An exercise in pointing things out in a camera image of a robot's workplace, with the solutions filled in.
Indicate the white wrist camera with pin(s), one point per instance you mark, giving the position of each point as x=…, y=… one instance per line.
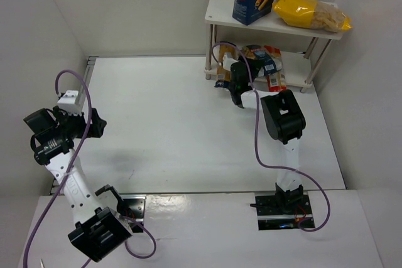
x=228, y=61
x=69, y=102

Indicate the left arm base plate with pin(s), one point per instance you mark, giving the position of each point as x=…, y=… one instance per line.
x=132, y=206

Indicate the yellow pasta bag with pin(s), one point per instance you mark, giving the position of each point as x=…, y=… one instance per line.
x=312, y=14

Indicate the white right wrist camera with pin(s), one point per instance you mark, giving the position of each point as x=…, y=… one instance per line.
x=228, y=61

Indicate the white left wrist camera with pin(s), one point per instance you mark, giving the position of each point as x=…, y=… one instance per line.
x=69, y=102

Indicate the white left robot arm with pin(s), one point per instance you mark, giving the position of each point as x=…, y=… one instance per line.
x=99, y=229

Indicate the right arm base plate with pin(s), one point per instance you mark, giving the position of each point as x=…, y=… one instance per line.
x=271, y=216

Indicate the tricolor fusilli pasta bag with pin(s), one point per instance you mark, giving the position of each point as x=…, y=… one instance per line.
x=266, y=59

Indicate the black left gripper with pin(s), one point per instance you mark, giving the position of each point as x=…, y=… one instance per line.
x=86, y=125

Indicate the red spaghetti pack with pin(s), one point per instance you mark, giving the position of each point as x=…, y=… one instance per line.
x=276, y=80

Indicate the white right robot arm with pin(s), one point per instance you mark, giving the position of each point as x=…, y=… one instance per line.
x=284, y=122

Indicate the white two-tier shelf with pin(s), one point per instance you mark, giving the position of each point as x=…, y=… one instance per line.
x=301, y=49

